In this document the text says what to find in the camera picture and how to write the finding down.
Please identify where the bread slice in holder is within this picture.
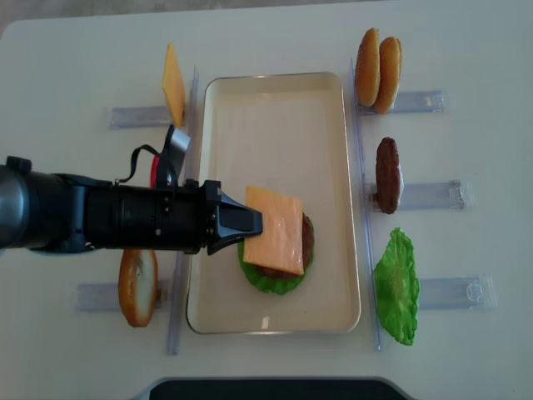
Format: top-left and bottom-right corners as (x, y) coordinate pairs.
(118, 249), (158, 328)

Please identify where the clear lettuce holder rail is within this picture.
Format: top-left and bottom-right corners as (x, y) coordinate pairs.
(419, 275), (497, 310)

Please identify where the orange cheese slice in holder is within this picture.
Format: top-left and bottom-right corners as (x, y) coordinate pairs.
(162, 42), (186, 128)

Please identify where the cream rectangular tray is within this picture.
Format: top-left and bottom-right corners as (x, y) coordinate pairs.
(187, 72), (361, 334)

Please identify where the orange cheese slice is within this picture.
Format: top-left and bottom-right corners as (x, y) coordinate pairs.
(162, 42), (186, 128)
(243, 187), (304, 276)

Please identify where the sesame bun top in holder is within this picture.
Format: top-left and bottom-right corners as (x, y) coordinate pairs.
(355, 27), (381, 107)

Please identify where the brown meat patty in holder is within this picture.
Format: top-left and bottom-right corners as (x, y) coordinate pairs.
(376, 137), (402, 214)

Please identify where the clear bread holder rail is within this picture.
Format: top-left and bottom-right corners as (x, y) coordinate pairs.
(69, 279), (171, 313)

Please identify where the plain bun half in holder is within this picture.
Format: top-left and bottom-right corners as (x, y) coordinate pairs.
(373, 37), (402, 114)

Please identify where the black base at bottom edge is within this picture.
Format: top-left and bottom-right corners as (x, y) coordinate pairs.
(135, 377), (412, 400)

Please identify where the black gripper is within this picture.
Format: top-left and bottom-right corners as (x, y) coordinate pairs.
(85, 180), (263, 256)

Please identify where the brown meat patty on stack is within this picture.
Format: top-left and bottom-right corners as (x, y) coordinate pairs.
(257, 214), (315, 279)

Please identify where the red tomato slice in holder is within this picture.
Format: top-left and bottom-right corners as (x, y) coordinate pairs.
(150, 156), (175, 189)

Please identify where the clear patty holder rail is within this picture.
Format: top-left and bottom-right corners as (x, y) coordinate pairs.
(366, 180), (475, 213)

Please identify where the green lettuce leaf on stack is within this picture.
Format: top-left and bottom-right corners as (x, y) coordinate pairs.
(237, 242), (306, 295)

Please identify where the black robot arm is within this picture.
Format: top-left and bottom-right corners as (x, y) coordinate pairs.
(1, 157), (263, 254)

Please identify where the black camera cable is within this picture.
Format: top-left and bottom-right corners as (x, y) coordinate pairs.
(115, 143), (176, 187)

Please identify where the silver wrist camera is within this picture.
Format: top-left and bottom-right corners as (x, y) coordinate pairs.
(155, 125), (191, 188)

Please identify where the green lettuce leaf in holder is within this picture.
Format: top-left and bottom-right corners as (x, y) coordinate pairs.
(374, 227), (421, 346)

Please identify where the clear cheese holder rail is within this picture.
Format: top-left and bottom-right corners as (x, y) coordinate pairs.
(104, 106), (172, 130)

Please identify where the clear bun holder rail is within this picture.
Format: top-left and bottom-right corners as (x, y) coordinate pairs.
(356, 88), (449, 116)

